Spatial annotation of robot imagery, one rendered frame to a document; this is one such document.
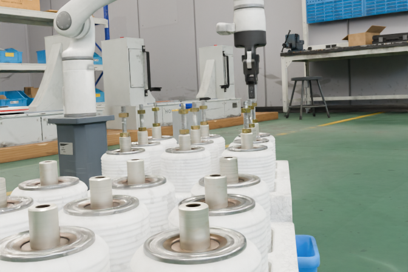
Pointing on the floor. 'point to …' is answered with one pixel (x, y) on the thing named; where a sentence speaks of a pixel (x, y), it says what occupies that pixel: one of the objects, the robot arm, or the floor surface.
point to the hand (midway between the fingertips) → (252, 93)
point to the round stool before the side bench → (310, 94)
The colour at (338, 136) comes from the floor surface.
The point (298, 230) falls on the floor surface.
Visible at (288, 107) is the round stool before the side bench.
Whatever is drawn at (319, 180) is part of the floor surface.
